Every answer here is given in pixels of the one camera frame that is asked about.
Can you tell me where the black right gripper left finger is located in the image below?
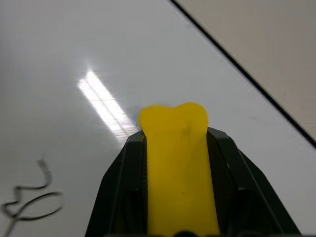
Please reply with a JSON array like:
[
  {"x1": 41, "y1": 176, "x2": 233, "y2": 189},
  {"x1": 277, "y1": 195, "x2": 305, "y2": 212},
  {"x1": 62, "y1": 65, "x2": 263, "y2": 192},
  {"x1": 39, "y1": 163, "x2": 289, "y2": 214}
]
[{"x1": 84, "y1": 130, "x2": 150, "y2": 236}]

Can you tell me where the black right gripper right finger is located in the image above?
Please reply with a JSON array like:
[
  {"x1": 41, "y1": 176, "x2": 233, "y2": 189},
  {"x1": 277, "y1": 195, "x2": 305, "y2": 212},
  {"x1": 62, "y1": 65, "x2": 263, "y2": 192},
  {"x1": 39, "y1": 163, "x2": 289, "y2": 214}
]
[{"x1": 206, "y1": 126, "x2": 302, "y2": 235}]

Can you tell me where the yellow bone-shaped toy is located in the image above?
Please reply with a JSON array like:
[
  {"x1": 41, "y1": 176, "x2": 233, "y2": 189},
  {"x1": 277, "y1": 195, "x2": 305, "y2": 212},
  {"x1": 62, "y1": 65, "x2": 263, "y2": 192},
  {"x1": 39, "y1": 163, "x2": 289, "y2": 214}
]
[{"x1": 135, "y1": 101, "x2": 221, "y2": 235}]

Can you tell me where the white whiteboard with black frame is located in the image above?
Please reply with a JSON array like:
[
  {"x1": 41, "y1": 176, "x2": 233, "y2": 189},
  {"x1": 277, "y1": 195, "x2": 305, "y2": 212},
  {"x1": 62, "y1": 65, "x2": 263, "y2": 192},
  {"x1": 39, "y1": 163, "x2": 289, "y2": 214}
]
[{"x1": 0, "y1": 0, "x2": 316, "y2": 237}]

